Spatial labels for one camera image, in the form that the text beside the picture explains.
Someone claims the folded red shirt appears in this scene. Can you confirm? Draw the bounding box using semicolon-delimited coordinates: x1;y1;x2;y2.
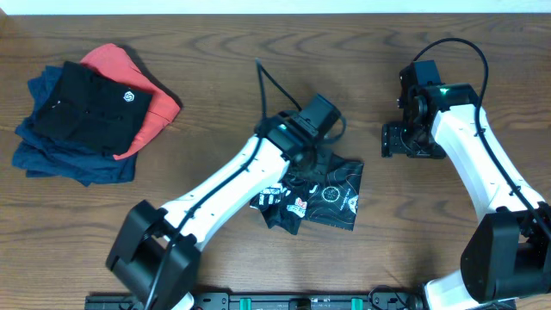
80;43;181;160

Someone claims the black orange-patterned jersey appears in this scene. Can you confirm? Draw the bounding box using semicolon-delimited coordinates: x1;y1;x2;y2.
250;154;364;235

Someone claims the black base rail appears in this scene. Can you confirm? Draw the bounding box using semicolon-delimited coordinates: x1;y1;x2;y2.
84;291;427;310

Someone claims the folded navy blue shirt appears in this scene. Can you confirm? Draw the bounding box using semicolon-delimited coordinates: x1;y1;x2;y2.
12;65;138;186

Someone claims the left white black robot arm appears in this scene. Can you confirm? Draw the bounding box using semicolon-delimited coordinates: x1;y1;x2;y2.
106;110;336;309

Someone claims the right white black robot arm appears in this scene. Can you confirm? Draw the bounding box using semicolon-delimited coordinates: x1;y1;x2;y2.
382;81;550;309

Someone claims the folded black shirt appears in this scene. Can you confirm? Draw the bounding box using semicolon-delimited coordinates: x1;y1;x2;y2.
33;61;152;155

